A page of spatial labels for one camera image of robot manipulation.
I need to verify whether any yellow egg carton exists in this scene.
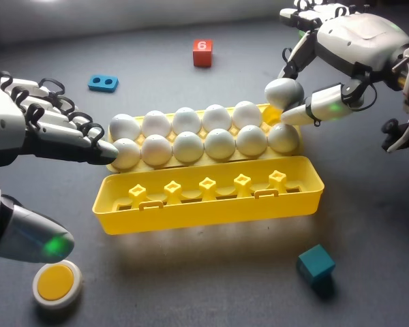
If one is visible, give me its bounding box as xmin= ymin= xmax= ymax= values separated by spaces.
xmin=91 ymin=103 xmax=325 ymax=236

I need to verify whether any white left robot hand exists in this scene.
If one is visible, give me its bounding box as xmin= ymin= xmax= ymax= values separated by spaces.
xmin=0 ymin=58 xmax=120 ymax=266

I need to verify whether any grey table cloth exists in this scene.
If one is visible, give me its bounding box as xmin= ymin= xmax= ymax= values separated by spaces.
xmin=0 ymin=15 xmax=409 ymax=327

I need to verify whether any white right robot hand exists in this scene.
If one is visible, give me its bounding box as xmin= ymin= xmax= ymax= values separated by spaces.
xmin=277 ymin=0 xmax=409 ymax=126

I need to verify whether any egg half with yellow yolk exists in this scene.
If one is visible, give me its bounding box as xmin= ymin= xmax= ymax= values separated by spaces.
xmin=32 ymin=260 xmax=83 ymax=310

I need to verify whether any white backdrop sheet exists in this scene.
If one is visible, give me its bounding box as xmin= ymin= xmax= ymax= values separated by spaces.
xmin=0 ymin=0 xmax=294 ymax=45

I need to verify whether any blue block with two holes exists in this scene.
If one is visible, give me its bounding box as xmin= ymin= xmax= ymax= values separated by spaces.
xmin=87 ymin=74 xmax=120 ymax=93

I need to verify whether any white toy egg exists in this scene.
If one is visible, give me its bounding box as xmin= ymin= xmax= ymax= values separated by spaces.
xmin=109 ymin=138 xmax=142 ymax=170
xmin=204 ymin=128 xmax=237 ymax=161
xmin=172 ymin=106 xmax=202 ymax=134
xmin=172 ymin=131 xmax=205 ymax=164
xmin=202 ymin=104 xmax=232 ymax=131
xmin=141 ymin=110 xmax=172 ymax=137
xmin=141 ymin=134 xmax=173 ymax=168
xmin=264 ymin=78 xmax=306 ymax=112
xmin=108 ymin=113 xmax=142 ymax=140
xmin=235 ymin=125 xmax=269 ymax=158
xmin=232 ymin=100 xmax=262 ymax=129
xmin=267 ymin=123 xmax=300 ymax=154

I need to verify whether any teal cube block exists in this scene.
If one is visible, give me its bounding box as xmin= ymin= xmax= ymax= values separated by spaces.
xmin=296 ymin=243 xmax=336 ymax=286

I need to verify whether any red number cube block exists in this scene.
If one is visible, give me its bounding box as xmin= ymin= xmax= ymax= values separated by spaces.
xmin=192 ymin=39 xmax=213 ymax=67

